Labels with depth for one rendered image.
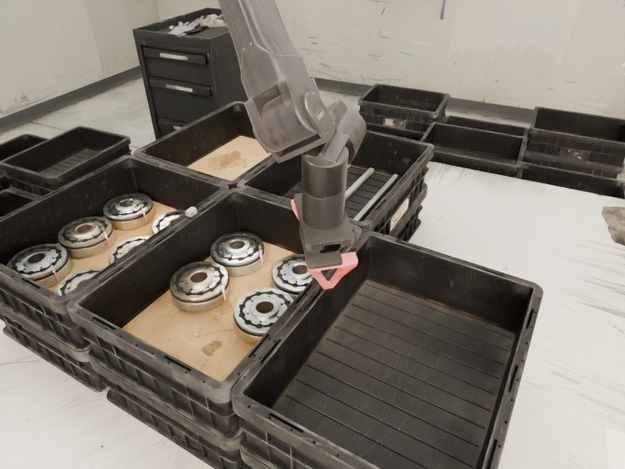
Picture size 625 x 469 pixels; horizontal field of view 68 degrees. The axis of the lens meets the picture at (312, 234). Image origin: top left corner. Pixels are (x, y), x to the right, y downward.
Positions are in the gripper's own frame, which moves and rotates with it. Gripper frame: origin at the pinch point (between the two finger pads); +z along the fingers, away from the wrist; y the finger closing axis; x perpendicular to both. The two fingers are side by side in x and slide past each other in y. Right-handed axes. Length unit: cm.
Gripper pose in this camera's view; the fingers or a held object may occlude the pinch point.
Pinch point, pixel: (321, 259)
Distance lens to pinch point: 70.2
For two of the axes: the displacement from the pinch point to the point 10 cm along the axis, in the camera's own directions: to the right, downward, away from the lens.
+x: -9.8, 1.3, -1.4
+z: -0.1, 7.0, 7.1
